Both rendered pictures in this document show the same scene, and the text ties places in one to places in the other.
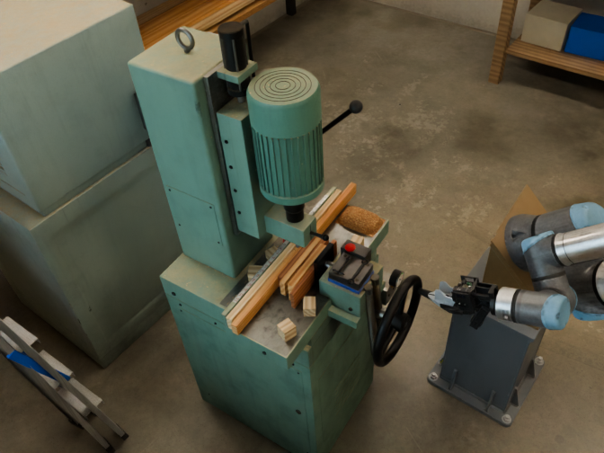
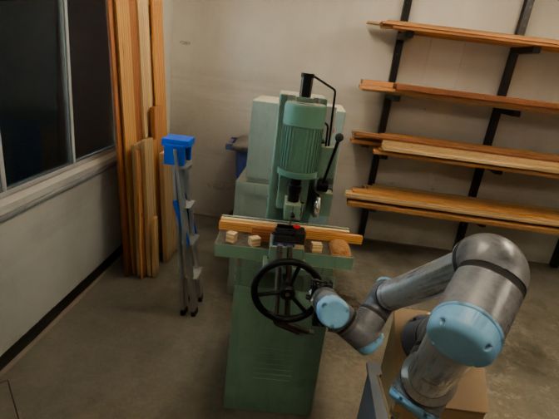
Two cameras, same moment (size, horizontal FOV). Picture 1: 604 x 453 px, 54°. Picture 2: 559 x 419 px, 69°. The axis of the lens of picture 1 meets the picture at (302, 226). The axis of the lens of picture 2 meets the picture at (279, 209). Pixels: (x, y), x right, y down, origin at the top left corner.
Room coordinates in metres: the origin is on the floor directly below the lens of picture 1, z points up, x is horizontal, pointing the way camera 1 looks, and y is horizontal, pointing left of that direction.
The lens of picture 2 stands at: (0.09, -1.32, 1.66)
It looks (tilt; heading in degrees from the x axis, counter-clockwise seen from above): 20 degrees down; 52
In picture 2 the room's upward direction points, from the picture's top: 7 degrees clockwise
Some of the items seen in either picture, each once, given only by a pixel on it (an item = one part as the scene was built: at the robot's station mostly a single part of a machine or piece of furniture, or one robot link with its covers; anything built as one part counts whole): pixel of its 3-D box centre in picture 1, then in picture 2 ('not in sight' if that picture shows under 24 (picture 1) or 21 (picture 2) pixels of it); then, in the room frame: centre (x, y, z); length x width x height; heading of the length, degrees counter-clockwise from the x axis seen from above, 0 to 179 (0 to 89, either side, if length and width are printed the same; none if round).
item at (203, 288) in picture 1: (270, 273); (284, 252); (1.30, 0.12, 0.76); 0.57 x 0.45 x 0.09; 54
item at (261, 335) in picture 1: (326, 280); (284, 251); (1.15, -0.06, 0.87); 0.61 x 0.30 x 0.06; 144
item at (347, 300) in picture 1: (350, 282); (285, 250); (1.10, -0.13, 0.92); 0.15 x 0.13 x 0.09; 144
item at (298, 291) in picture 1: (315, 272); (278, 236); (1.13, -0.03, 0.93); 0.24 x 0.01 x 0.06; 144
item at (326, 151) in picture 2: not in sight; (326, 160); (1.48, 0.10, 1.23); 0.09 x 0.08 x 0.15; 54
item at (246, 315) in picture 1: (300, 251); (290, 232); (1.23, 0.01, 0.92); 0.67 x 0.02 x 0.04; 144
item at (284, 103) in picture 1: (288, 138); (301, 140); (1.23, 0.02, 1.35); 0.18 x 0.18 x 0.31
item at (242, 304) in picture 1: (289, 253); (284, 229); (1.22, 0.04, 0.93); 0.60 x 0.02 x 0.05; 144
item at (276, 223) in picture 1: (290, 226); (292, 209); (1.24, 0.03, 1.03); 0.14 x 0.07 x 0.09; 54
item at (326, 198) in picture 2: not in sight; (321, 202); (1.46, 0.07, 1.02); 0.09 x 0.07 x 0.12; 144
